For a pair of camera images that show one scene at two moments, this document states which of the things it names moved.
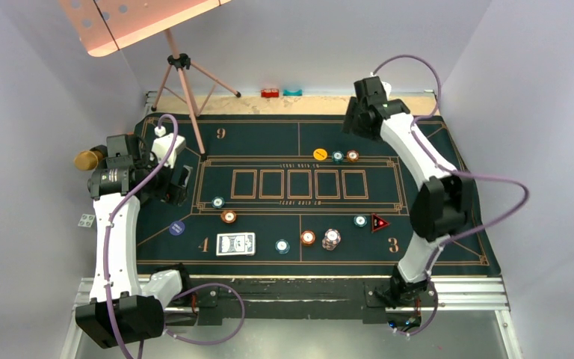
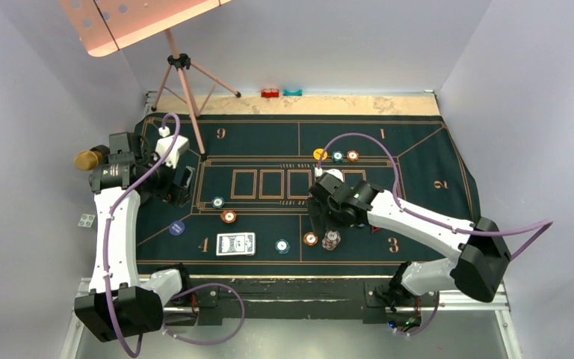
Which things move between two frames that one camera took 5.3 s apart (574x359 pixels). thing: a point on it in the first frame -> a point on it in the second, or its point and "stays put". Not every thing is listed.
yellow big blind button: [320, 154] stays put
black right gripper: [350, 121] -> [322, 209]
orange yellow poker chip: [228, 216] stays put
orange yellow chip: [352, 155] stays put
